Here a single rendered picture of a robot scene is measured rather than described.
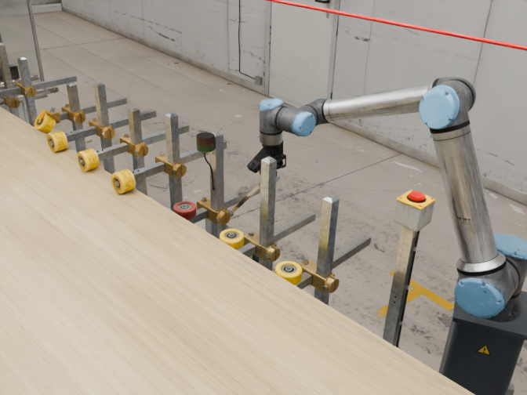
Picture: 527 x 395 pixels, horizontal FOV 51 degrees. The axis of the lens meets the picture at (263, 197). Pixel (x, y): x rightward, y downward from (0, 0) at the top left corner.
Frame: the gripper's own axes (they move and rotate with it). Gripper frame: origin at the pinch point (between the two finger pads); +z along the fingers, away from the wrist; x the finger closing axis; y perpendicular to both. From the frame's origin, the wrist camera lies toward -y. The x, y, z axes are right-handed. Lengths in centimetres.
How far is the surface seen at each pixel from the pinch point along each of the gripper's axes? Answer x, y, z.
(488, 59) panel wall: 21, 235, -1
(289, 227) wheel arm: -26.7, -15.1, -0.3
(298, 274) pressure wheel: -55, -41, -9
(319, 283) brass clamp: -55, -32, -1
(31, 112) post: 144, -33, -3
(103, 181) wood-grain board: 36, -52, -10
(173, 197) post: 19.7, -32.3, -1.1
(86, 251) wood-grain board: -2, -80, -10
